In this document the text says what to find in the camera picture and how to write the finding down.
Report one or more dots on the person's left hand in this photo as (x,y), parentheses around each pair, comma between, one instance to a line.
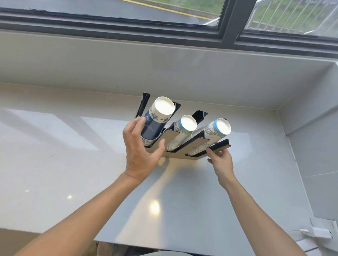
(136,155)

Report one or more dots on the person's right hand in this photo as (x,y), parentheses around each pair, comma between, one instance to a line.
(224,168)

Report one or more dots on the person's right thumb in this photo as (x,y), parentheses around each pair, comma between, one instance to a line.
(212,161)

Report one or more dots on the person's left thumb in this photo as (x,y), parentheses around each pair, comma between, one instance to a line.
(157,156)

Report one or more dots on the black cup holder rack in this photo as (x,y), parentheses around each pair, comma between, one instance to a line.
(172,135)

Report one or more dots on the dark blue paper cup stack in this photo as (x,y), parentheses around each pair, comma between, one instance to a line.
(155,120)

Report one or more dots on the person's left forearm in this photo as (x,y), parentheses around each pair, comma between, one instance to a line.
(84,219)

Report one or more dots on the person's right forearm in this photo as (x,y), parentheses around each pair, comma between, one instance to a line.
(256,221)

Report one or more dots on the long white paper cup stack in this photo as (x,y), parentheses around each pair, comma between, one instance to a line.
(208,131)

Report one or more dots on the short white paper cup stack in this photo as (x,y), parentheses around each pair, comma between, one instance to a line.
(181,130)

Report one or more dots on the white charger plug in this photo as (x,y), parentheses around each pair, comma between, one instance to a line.
(318,232)

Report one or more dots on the white metal railing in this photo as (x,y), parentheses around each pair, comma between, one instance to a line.
(290,15)

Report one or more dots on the dark window frame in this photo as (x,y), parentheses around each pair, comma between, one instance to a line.
(227,29)

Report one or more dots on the white wall socket box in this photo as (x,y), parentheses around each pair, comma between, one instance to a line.
(333,224)

